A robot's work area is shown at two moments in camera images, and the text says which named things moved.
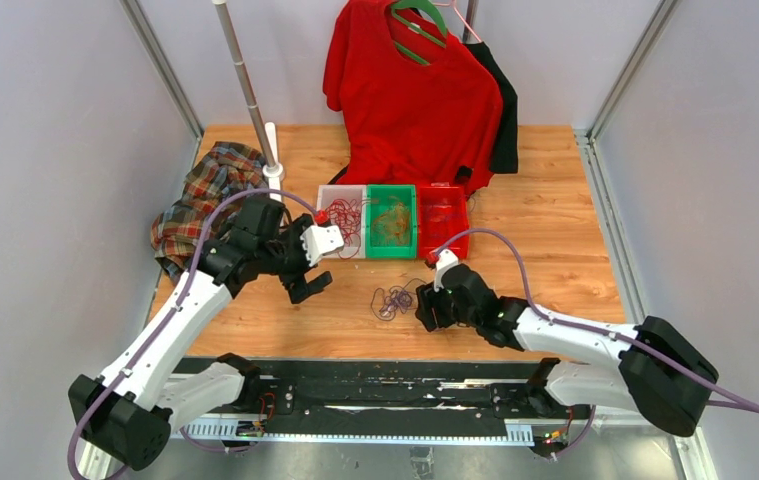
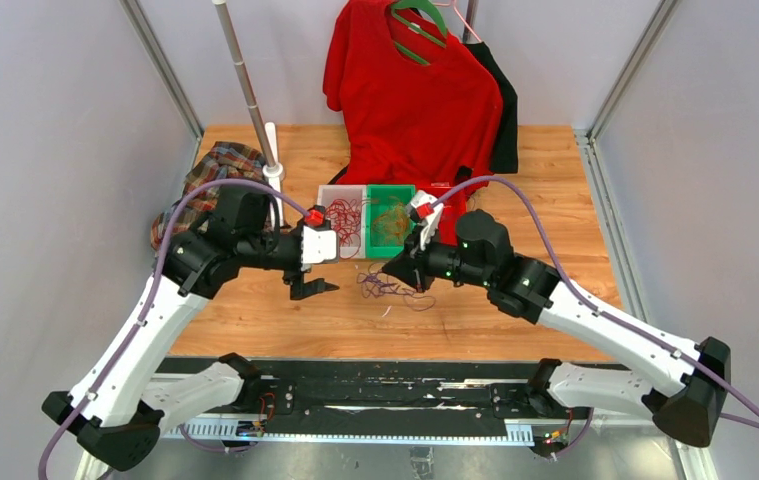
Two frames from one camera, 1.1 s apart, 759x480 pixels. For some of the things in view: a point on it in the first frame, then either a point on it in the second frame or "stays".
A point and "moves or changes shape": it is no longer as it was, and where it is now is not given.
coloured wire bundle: x=384 y=305 moves or changes shape
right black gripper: x=429 y=306 to x=410 y=269
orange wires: x=393 y=226 stays
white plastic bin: x=346 y=208 stays
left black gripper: x=315 y=285 stays
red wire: x=347 y=215 stays
